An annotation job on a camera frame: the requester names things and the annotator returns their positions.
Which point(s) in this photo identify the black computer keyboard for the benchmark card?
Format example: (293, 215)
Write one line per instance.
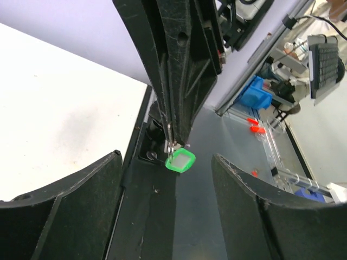
(326, 68)

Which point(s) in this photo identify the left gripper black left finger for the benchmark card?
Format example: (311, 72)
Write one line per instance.
(71, 218)

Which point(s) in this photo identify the silver split keyring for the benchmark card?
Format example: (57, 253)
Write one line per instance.
(172, 145)

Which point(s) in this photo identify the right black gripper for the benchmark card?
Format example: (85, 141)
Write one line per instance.
(180, 44)

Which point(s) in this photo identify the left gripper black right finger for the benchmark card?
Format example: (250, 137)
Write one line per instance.
(261, 221)

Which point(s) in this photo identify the person with headset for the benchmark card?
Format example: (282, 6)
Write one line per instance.
(286, 71)

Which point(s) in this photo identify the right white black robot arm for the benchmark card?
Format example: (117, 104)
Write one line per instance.
(238, 21)

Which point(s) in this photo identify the green key tag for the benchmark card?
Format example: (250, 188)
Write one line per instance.
(180, 160)

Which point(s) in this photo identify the blue plastic storage bin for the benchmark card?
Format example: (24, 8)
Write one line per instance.
(253, 96)

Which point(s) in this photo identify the red plastic block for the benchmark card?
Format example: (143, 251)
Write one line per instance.
(255, 126)

